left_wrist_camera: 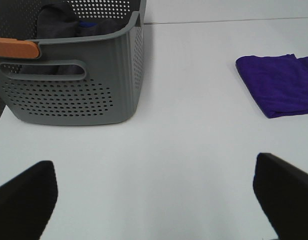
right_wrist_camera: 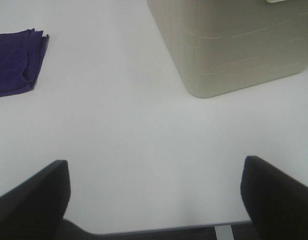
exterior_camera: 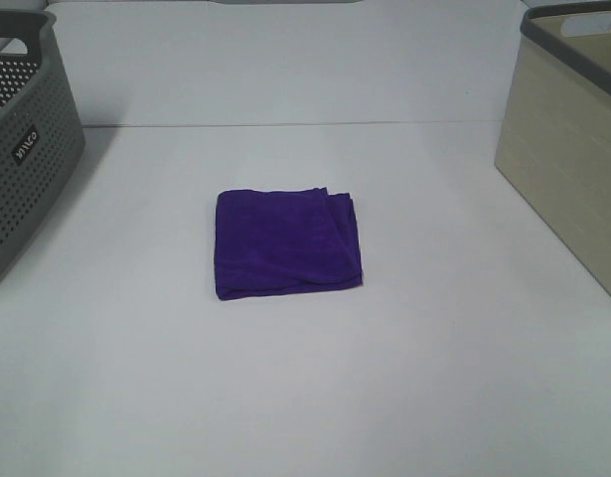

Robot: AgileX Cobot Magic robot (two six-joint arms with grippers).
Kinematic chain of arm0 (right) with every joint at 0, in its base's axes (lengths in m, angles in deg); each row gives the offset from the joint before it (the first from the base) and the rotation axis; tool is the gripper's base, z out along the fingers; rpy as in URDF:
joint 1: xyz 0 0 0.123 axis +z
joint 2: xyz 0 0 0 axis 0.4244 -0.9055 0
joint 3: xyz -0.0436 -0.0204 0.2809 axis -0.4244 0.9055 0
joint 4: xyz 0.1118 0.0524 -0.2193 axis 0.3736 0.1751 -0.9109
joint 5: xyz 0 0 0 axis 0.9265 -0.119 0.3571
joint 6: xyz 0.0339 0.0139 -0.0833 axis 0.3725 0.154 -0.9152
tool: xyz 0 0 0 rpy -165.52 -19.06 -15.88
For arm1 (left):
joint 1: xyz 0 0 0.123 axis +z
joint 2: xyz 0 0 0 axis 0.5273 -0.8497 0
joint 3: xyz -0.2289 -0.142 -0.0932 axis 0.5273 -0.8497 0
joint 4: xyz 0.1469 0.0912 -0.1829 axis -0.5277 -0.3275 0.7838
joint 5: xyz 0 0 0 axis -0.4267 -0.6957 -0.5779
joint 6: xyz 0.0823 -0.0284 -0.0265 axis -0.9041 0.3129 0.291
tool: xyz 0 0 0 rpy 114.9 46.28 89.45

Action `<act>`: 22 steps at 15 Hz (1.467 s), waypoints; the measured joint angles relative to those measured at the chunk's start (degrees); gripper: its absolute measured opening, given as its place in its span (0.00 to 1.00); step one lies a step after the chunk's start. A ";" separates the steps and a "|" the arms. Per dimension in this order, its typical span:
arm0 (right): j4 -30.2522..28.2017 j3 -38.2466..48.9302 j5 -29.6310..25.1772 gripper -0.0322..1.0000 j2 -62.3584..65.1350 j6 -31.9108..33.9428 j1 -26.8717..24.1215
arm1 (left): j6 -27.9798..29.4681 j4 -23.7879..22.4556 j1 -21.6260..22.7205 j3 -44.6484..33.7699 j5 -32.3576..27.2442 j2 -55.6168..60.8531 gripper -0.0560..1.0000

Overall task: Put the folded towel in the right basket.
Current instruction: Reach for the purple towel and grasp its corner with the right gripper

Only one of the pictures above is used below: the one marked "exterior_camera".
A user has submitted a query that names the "purple towel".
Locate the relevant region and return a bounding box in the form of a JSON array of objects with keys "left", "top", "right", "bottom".
[{"left": 214, "top": 188, "right": 363, "bottom": 301}]

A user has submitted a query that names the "beige basket with grey rim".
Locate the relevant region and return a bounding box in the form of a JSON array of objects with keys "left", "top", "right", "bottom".
[{"left": 495, "top": 1, "right": 611, "bottom": 296}]

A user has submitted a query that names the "grey perforated plastic basket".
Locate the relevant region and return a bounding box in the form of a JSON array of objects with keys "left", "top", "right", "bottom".
[{"left": 0, "top": 9, "right": 85, "bottom": 280}]

